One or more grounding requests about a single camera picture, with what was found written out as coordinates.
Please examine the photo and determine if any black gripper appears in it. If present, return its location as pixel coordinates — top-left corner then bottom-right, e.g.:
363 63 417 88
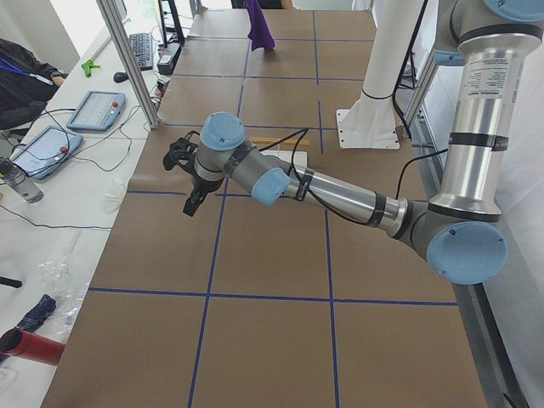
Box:
163 133 207 216

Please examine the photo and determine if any purple towel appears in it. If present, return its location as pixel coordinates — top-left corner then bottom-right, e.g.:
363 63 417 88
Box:
245 0 275 51

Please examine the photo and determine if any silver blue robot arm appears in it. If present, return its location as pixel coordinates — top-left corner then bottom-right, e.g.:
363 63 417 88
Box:
163 1 543 285

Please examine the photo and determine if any wooden rack bar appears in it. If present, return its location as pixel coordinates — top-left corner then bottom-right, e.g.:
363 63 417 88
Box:
248 137 297 145

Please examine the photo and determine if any blue teach pendant tablet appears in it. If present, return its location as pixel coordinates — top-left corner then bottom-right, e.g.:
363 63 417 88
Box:
66 90 126 133

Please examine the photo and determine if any black power box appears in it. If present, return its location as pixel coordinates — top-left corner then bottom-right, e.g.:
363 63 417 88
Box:
156 42 182 76

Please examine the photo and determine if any black computer mouse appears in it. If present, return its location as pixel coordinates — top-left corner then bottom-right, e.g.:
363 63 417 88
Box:
113 71 128 83

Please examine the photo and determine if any clear plastic wrap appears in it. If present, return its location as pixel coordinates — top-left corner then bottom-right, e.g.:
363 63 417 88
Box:
39 249 90 343

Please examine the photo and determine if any black keyboard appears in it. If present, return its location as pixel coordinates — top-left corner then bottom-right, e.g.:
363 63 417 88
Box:
128 33 154 71

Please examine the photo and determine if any green plastic tool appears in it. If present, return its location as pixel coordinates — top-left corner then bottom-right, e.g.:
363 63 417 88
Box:
81 59 101 77

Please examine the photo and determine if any grey water bottle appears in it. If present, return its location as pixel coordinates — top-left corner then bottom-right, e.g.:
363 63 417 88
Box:
0 157 43 203

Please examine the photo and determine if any person in black jacket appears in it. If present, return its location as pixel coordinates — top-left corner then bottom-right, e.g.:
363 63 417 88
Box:
1 39 67 130

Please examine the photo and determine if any red cylinder tube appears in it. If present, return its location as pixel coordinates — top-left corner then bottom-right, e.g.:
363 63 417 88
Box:
1 327 65 366

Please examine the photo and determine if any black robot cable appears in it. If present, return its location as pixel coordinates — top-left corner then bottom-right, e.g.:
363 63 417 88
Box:
250 0 451 224

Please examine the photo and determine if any white rack base plate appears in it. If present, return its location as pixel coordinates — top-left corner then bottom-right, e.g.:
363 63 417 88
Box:
263 150 309 167

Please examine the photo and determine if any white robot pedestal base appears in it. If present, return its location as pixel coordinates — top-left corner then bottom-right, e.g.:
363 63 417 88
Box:
337 0 426 150

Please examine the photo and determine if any aluminium frame post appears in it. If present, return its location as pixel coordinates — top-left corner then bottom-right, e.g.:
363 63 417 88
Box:
96 0 159 129

